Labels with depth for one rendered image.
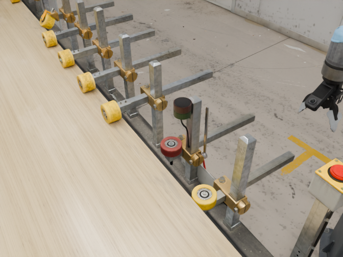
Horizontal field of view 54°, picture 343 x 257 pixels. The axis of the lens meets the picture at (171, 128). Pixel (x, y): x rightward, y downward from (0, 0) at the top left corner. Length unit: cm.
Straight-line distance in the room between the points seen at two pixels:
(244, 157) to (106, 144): 53
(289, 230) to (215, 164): 65
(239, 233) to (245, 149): 40
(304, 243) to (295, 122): 200
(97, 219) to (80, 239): 8
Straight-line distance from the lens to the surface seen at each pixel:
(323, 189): 80
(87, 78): 151
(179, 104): 108
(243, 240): 126
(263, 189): 233
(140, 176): 115
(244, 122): 145
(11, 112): 154
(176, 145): 124
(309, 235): 95
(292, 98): 317
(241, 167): 102
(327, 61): 124
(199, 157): 125
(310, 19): 402
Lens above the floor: 177
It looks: 41 degrees down
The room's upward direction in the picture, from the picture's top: straight up
